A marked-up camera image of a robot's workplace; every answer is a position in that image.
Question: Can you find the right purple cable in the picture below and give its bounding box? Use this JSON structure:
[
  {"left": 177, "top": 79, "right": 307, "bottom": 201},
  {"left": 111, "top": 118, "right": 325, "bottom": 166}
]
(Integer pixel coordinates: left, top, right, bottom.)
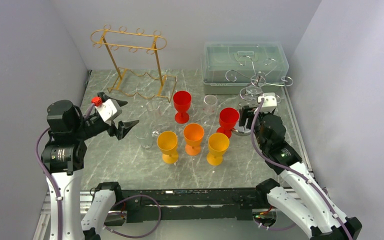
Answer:
[{"left": 250, "top": 97, "right": 355, "bottom": 240}]

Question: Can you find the red goblet right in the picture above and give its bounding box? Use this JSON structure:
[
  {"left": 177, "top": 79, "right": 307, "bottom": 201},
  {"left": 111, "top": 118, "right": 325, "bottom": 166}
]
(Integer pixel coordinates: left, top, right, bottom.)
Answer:
[{"left": 216, "top": 107, "right": 240, "bottom": 139}]

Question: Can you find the clear plastic storage box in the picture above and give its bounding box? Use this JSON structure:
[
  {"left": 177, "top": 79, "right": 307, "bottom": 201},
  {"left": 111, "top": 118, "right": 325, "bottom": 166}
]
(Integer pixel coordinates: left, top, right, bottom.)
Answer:
[{"left": 201, "top": 41, "right": 289, "bottom": 95}]

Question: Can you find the clear glass with red dots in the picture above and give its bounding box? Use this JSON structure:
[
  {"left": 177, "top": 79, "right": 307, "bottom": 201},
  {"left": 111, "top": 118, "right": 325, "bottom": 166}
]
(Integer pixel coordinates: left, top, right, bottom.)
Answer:
[{"left": 202, "top": 94, "right": 218, "bottom": 127}]

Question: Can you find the gold wire glass rack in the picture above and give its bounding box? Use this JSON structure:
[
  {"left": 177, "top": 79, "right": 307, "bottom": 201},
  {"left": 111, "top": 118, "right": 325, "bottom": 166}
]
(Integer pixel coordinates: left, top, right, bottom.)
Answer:
[{"left": 89, "top": 24, "right": 178, "bottom": 103}]

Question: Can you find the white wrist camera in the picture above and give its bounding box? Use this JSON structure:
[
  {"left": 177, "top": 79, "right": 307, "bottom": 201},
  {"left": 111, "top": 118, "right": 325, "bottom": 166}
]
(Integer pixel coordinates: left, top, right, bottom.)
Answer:
[
  {"left": 257, "top": 92, "right": 278, "bottom": 113},
  {"left": 95, "top": 99, "right": 122, "bottom": 125}
]

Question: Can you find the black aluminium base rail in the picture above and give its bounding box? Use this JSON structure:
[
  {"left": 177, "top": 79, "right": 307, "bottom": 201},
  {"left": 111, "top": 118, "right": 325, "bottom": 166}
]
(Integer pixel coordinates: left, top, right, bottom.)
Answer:
[{"left": 111, "top": 187, "right": 270, "bottom": 223}]

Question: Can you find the red goblet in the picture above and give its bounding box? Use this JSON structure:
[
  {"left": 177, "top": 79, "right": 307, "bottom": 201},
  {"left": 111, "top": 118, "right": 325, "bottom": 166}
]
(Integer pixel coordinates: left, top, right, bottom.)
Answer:
[
  {"left": 216, "top": 107, "right": 240, "bottom": 139},
  {"left": 173, "top": 90, "right": 192, "bottom": 124}
]

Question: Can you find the yellow goblet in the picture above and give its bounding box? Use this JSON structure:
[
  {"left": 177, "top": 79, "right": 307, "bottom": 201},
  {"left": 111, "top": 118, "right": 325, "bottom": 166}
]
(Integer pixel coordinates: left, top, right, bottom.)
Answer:
[
  {"left": 156, "top": 131, "right": 179, "bottom": 164},
  {"left": 206, "top": 132, "right": 230, "bottom": 166}
]

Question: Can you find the tall clear flute glass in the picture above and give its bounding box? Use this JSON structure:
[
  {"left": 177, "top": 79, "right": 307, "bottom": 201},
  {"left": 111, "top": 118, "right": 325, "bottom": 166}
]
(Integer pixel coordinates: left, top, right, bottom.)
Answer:
[{"left": 146, "top": 100, "right": 165, "bottom": 137}]

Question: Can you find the purple cable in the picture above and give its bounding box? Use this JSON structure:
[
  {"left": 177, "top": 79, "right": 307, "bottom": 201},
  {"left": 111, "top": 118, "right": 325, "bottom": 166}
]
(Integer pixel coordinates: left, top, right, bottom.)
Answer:
[
  {"left": 34, "top": 102, "right": 162, "bottom": 240},
  {"left": 250, "top": 97, "right": 355, "bottom": 240}
]

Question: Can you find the orange goblet centre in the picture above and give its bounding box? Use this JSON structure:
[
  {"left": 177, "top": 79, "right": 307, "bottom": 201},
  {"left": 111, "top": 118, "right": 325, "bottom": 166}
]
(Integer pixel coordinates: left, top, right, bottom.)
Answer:
[{"left": 183, "top": 123, "right": 205, "bottom": 156}]

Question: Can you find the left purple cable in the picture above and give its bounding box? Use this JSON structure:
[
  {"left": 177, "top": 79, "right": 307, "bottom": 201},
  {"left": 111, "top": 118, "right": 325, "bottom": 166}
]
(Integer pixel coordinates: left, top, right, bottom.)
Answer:
[{"left": 34, "top": 102, "right": 162, "bottom": 240}]

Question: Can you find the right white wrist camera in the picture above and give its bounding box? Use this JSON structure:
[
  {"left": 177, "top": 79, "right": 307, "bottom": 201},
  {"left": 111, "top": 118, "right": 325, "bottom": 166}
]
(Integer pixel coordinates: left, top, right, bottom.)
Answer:
[{"left": 257, "top": 92, "right": 278, "bottom": 113}]

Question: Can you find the silver wire glass rack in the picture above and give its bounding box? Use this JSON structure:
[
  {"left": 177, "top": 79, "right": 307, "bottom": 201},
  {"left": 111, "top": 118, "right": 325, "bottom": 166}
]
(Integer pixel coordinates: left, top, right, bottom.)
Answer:
[{"left": 225, "top": 54, "right": 294, "bottom": 137}]

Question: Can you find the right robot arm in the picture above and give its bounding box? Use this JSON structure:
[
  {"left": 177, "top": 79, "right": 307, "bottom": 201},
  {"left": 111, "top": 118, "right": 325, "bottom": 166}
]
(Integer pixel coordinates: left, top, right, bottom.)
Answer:
[{"left": 239, "top": 105, "right": 362, "bottom": 240}]

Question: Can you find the clear ribbed wine glass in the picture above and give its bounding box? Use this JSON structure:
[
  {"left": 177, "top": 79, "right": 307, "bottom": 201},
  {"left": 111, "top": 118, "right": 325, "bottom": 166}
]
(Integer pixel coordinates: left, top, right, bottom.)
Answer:
[{"left": 245, "top": 84, "right": 263, "bottom": 99}]

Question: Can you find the red goblet back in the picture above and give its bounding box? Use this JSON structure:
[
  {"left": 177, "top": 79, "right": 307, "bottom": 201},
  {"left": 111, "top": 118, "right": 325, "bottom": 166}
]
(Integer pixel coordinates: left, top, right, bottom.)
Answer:
[{"left": 173, "top": 90, "right": 192, "bottom": 124}]

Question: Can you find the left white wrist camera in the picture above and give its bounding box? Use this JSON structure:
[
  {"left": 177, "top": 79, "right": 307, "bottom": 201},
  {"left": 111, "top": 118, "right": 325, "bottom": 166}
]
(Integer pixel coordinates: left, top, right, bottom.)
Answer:
[{"left": 95, "top": 99, "right": 122, "bottom": 125}]

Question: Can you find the clear stemless glass front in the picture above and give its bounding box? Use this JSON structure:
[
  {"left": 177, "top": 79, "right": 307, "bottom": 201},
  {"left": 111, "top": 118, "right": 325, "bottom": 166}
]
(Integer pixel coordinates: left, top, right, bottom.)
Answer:
[{"left": 135, "top": 127, "right": 153, "bottom": 150}]

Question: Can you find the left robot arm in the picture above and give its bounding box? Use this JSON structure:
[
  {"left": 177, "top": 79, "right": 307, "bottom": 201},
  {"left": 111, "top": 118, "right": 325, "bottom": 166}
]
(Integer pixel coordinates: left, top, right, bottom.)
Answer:
[{"left": 36, "top": 92, "right": 137, "bottom": 240}]

